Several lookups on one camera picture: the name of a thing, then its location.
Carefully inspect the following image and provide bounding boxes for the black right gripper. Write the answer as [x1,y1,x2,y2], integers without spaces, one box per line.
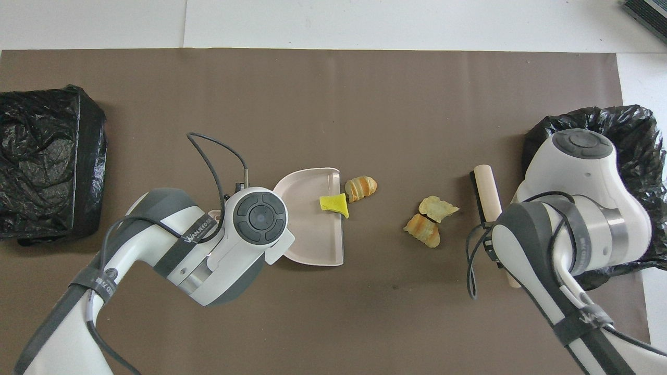
[483,234,506,269]

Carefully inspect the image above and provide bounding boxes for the beige hand brush black bristles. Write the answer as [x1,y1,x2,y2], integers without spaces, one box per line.
[471,165,522,289]

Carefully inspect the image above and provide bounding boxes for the golden croissant piece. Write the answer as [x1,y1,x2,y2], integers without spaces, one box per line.
[345,176,377,203]

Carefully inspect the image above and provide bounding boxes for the small yellow cheese wedge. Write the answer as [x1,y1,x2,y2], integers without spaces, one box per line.
[319,193,351,219]

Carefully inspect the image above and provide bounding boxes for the pale pink plastic dustpan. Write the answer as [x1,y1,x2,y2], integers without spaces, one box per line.
[207,167,345,267]

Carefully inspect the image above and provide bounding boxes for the open bin with black bag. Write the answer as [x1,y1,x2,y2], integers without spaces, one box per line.
[523,104,667,291]

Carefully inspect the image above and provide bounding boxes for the pale flaky pastry piece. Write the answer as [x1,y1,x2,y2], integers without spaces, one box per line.
[418,195,460,224]

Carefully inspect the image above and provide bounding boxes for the striped orange croissant piece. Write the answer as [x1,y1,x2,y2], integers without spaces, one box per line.
[403,213,441,248]

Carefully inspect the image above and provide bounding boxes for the brown paper table mat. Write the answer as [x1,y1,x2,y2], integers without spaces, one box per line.
[0,49,654,375]

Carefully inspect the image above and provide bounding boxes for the dark ribbed device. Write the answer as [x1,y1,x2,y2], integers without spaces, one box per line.
[622,0,667,45]

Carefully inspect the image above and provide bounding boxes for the box wrapped in black bag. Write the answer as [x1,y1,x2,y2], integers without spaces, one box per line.
[0,85,108,246]

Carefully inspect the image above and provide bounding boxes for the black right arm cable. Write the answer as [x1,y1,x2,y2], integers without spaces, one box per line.
[465,192,667,360]

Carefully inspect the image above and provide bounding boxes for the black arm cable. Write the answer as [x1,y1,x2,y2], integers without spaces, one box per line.
[86,132,251,375]
[465,192,667,360]

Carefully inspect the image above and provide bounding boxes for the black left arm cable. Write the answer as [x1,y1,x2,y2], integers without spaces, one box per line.
[86,132,251,375]

